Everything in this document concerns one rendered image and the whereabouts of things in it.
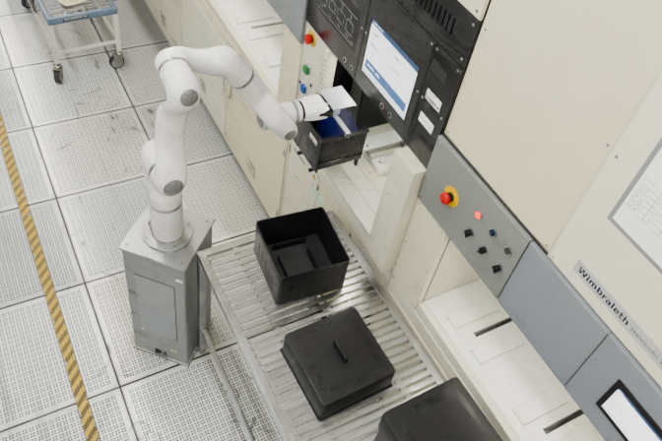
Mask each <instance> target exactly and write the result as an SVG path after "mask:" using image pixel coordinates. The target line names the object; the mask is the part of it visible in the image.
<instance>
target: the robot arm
mask: <svg viewBox="0 0 662 441"><path fill-rule="evenodd" d="M155 68H156V71H157V73H158V75H159V77H160V79H161V81H162V83H163V85H164V87H165V92H166V101H164V102H162V103H161V104H160V106H159V107H158V110H157V114H156V123H155V139H152V140H150V141H148V142H147V143H146V144H145V145H144V146H143V148H142V150H141V155H140V159H141V165H142V170H143V174H144V178H145V182H146V185H147V189H148V193H149V202H150V213H151V218H150V219H149V220H148V221H147V222H146V224H145V225H144V228H143V237H144V240H145V242H146V243H147V244H148V245H149V246H150V247H151V248H153V249H155V250H158V251H163V252H170V251H175V250H178V249H180V248H182V247H184V246H185V245H186V244H187V243H188V242H189V241H190V239H191V237H192V225H191V223H190V222H189V220H188V219H187V218H185V217H184V216H183V209H182V190H183V189H184V187H185V185H186V182H187V164H186V154H185V144H184V134H185V127H186V121H187V116H188V114H189V112H190V111H191V110H193V109H194V108H196V107H197V106H198V104H199V102H200V97H201V90H200V85H199V83H198V81H197V79H196V77H195V75H194V74H193V72H197V73H201V74H205V75H210V76H215V77H223V78H224V79H225V80H226V81H227V82H228V83H229V84H230V85H231V86H232V87H233V88H234V89H235V90H236V91H237V92H238V93H239V94H240V95H241V96H242V97H243V98H244V99H245V100H246V101H247V102H248V103H249V104H250V105H251V107H252V108H253V109H254V110H255V112H256V119H257V123H258V125H259V127H260V129H261V130H263V131H265V130H270V129H271V130H272V131H273V132H274V133H275V134H276V135H277V136H278V137H279V138H281V139H283V140H285V141H290V140H292V139H294V138H295V137H296V135H297V134H298V126H297V124H296V123H299V122H301V121H302V120H304V121H315V120H321V119H326V118H328V117H333V112H334V110H333V109H332V108H331V109H329V107H331V106H330V105H329V104H328V105H327V104H326V102H327V101H326V100H325V98H324V97H323V96H322V94H318V93H316V94H312V95H308V96H305V97H302V98H300V99H298V100H296V99H295V100H291V101H286V102H282V103H279V102H278V101H277V99H276V98H275V97H274V95H273V94H272V92H271V91H270V90H269V88H268V87H267V86H266V85H265V83H264V82H263V81H262V80H261V79H260V77H259V76H258V75H257V74H256V73H255V72H254V70H253V69H252V68H251V67H250V66H249V65H248V64H247V63H246V62H245V60H244V59H243V58H242V57H241V56H240V55H239V54H238V53H237V52H236V51H235V50H234V49H233V48H231V47H229V46H226V45H219V46H214V47H209V48H202V49H196V48H189V47H184V46H172V47H168V48H165V49H163V50H162V51H160V52H159V53H158V55H157V56H156V59H155Z"/></svg>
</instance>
